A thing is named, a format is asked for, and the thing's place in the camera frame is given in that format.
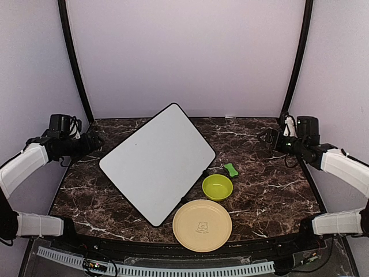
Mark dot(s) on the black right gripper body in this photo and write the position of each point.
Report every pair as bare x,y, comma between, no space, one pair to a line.
296,148

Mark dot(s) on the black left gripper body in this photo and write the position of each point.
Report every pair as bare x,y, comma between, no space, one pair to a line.
71,149

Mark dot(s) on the green bone-shaped eraser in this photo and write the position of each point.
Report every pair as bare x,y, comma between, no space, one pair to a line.
232,172

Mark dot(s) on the white whiteboard with black frame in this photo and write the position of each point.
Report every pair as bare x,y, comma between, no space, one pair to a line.
159,163

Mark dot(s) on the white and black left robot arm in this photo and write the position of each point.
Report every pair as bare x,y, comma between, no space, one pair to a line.
63,138

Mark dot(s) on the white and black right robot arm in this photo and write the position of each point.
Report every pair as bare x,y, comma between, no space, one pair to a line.
299,137

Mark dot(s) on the green bowl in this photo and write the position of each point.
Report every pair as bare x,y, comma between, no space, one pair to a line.
217,187

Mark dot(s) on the beige round plate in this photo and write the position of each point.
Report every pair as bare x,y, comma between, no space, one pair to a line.
202,226

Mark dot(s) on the right wrist camera with cables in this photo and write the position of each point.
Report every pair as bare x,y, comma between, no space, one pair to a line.
288,124

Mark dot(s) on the wrist camera with cables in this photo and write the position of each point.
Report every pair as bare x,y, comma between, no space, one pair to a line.
288,124
75,128

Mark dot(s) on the left wrist camera with cables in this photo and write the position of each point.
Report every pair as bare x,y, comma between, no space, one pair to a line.
75,128

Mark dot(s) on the black curved front rail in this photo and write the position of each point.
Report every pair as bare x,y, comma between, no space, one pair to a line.
119,235

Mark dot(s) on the white slotted cable duct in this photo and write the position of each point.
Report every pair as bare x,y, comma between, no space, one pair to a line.
133,266

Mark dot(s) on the black right corner post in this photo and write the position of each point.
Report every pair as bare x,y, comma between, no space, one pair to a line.
307,15

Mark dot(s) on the black corner post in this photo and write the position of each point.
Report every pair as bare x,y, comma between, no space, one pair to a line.
307,15
71,52

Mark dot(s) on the black left corner post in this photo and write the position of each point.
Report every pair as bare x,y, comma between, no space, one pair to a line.
71,52

